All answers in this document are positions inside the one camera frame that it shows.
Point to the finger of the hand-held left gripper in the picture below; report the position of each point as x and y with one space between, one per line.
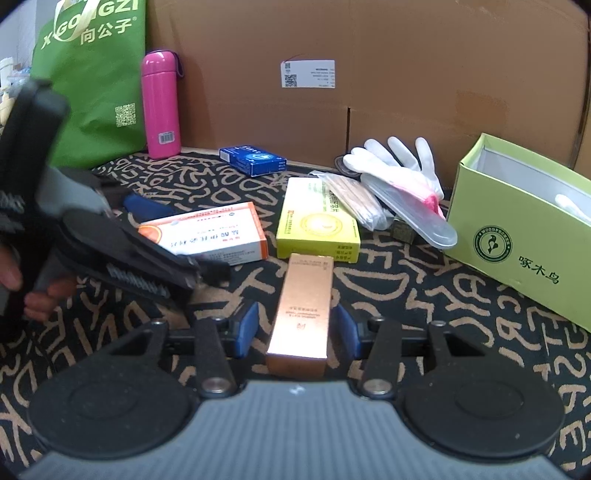
129 258
143 208

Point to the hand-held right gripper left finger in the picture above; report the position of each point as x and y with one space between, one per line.
247 330

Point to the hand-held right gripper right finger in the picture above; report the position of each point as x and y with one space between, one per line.
345 331

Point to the rose gold box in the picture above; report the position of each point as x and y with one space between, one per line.
302 314

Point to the orange white medicine box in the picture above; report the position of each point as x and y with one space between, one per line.
207 233

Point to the yellow green medicine box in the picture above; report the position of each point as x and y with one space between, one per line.
316 221

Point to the blue medicine box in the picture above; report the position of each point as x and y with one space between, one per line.
254 159

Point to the clear oval plastic case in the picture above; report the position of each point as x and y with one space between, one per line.
415 219

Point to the clear bag of wooden sticks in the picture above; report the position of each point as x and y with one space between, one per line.
351 198

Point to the white glove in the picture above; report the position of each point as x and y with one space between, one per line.
401 168

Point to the light green cardboard box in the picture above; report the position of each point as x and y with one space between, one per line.
508 230

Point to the person's left hand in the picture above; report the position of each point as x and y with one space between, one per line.
46 300

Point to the black letter-patterned mat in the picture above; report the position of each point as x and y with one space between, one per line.
415 295

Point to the green tote bag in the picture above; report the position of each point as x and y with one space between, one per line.
92 83

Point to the pink insulated bottle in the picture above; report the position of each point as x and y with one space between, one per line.
160 106

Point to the small dark block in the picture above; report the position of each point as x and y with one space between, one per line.
400 230

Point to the dark round object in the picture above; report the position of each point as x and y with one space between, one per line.
344 165

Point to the white shipping label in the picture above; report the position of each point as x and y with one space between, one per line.
308 74

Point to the large brown cardboard box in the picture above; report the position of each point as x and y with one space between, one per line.
392 69

